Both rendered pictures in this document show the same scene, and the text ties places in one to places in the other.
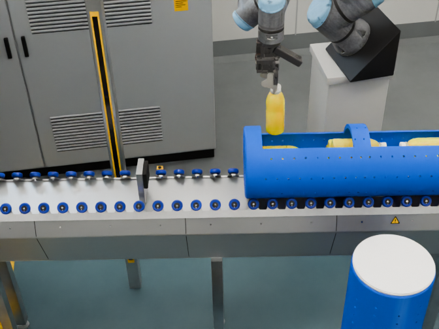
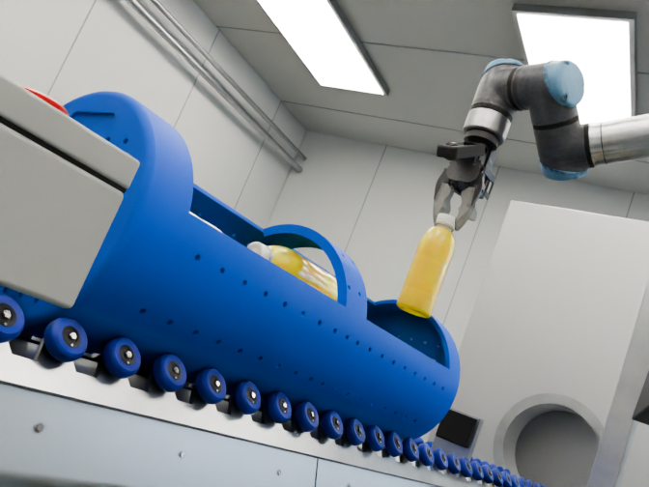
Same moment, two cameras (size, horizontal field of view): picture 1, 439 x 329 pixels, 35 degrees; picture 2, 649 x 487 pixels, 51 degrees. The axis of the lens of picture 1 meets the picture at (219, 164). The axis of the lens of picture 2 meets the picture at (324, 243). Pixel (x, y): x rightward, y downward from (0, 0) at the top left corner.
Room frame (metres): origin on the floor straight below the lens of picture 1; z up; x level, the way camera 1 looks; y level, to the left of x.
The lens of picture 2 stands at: (2.76, -1.39, 1.01)
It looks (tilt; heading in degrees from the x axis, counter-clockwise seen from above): 11 degrees up; 127
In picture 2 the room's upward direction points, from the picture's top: 22 degrees clockwise
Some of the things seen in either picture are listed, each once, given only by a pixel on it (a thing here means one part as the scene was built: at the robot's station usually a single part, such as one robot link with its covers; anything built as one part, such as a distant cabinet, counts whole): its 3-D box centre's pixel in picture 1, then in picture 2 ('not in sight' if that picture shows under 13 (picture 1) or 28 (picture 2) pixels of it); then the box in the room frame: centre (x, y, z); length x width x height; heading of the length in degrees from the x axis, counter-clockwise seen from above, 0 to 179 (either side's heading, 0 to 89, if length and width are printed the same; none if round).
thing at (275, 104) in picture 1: (275, 109); (429, 267); (2.13, -0.22, 1.30); 0.07 x 0.07 x 0.19
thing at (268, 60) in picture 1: (268, 54); (473, 165); (2.13, -0.18, 1.54); 0.09 x 0.08 x 0.12; 89
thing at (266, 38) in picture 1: (270, 34); (484, 128); (2.13, -0.19, 1.63); 0.10 x 0.09 x 0.05; 179
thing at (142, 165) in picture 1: (144, 181); (453, 441); (2.09, 0.30, 1.00); 0.10 x 0.04 x 0.15; 179
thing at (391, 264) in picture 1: (393, 264); not in sight; (1.59, -0.59, 1.03); 0.28 x 0.28 x 0.01
